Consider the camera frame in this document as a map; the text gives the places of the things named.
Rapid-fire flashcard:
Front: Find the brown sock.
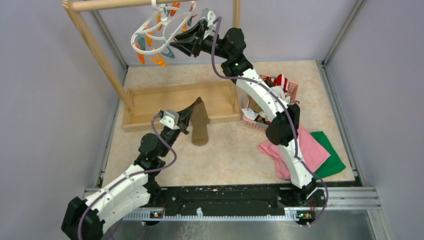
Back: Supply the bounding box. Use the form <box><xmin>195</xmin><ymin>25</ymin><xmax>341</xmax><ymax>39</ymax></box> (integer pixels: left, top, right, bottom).
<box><xmin>190</xmin><ymin>101</ymin><xmax>210</xmax><ymax>146</ymax></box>

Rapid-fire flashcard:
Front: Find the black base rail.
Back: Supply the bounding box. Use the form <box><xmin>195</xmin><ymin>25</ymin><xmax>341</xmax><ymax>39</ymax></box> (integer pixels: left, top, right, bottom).
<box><xmin>130</xmin><ymin>183</ymin><xmax>327</xmax><ymax>225</ymax></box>

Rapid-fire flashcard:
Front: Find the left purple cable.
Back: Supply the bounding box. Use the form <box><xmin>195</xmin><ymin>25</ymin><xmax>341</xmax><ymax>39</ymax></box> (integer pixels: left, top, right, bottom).
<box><xmin>76</xmin><ymin>112</ymin><xmax>178</xmax><ymax>240</ymax></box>

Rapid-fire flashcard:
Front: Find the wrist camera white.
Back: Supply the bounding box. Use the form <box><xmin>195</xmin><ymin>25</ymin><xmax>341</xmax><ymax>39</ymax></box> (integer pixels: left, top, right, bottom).
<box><xmin>159</xmin><ymin>109</ymin><xmax>180</xmax><ymax>130</ymax></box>
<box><xmin>199</xmin><ymin>8</ymin><xmax>217</xmax><ymax>32</ymax></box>

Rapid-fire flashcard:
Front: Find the green cloth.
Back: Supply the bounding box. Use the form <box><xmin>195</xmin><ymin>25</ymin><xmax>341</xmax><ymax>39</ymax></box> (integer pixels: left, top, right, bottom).
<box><xmin>309</xmin><ymin>131</ymin><xmax>346</xmax><ymax>178</ymax></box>

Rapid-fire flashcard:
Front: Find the red white striped sock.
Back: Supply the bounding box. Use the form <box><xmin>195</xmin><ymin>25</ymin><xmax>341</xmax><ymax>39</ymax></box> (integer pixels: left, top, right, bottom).
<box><xmin>272</xmin><ymin>74</ymin><xmax>289</xmax><ymax>91</ymax></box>

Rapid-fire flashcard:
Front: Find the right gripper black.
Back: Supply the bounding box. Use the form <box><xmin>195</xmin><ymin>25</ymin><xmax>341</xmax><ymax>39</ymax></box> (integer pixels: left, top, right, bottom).
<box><xmin>168</xmin><ymin>23</ymin><xmax>230</xmax><ymax>61</ymax></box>

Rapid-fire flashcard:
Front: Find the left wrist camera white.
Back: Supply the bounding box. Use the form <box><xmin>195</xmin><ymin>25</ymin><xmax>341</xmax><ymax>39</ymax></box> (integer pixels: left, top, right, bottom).
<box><xmin>159</xmin><ymin>109</ymin><xmax>180</xmax><ymax>130</ymax></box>

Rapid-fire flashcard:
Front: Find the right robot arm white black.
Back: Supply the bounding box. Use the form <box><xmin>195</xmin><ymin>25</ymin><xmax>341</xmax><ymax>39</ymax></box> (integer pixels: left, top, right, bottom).
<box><xmin>170</xmin><ymin>18</ymin><xmax>318</xmax><ymax>206</ymax></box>

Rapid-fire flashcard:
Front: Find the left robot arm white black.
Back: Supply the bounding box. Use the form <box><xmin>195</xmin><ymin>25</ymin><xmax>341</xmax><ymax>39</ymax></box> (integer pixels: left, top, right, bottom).
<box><xmin>61</xmin><ymin>97</ymin><xmax>203</xmax><ymax>240</ymax></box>

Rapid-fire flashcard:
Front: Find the white round clip hanger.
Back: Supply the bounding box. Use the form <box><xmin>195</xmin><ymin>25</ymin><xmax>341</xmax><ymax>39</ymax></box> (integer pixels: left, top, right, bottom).
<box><xmin>130</xmin><ymin>0</ymin><xmax>197</xmax><ymax>67</ymax></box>

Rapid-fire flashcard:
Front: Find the pink cloth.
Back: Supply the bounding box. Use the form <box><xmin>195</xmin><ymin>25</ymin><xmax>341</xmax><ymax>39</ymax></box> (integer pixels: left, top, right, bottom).
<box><xmin>257</xmin><ymin>127</ymin><xmax>331</xmax><ymax>181</ymax></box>

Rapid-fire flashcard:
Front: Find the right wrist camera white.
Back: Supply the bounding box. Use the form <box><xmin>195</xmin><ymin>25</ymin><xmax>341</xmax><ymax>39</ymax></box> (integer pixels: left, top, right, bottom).
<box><xmin>199</xmin><ymin>8</ymin><xmax>217</xmax><ymax>32</ymax></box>

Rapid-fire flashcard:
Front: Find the wooden clothes rack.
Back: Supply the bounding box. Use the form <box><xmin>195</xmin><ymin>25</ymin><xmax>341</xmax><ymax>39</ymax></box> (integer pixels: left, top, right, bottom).
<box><xmin>62</xmin><ymin>0</ymin><xmax>241</xmax><ymax>132</ymax></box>

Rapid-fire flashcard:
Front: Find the pink plastic basket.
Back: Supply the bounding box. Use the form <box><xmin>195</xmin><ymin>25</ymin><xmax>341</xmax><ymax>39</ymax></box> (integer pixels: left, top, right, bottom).
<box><xmin>242</xmin><ymin>74</ymin><xmax>300</xmax><ymax>132</ymax></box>

